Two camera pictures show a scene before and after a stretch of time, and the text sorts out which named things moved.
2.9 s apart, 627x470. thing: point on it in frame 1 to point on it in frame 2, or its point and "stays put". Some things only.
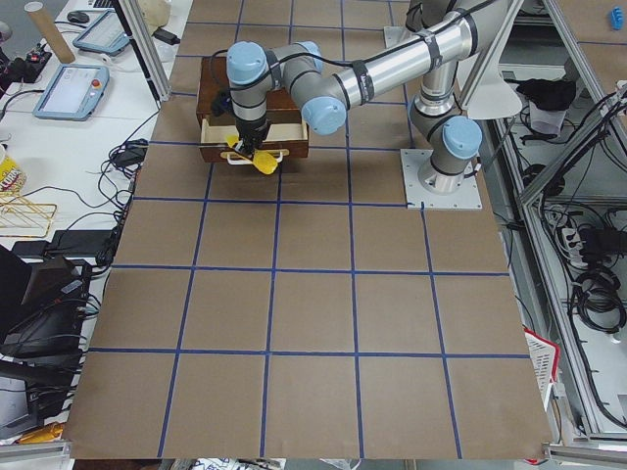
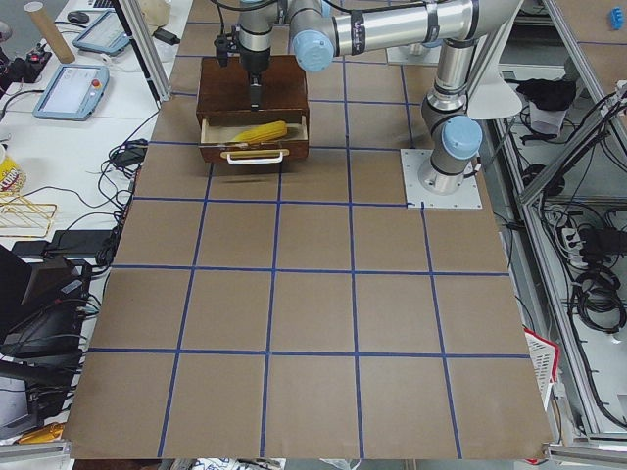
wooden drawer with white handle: [287, 139] stays put
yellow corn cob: [261, 159] to [265, 133]
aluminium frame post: [146, 48] stays put
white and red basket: [544, 356] stays put
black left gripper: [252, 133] to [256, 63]
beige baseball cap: [155, 14] stays put
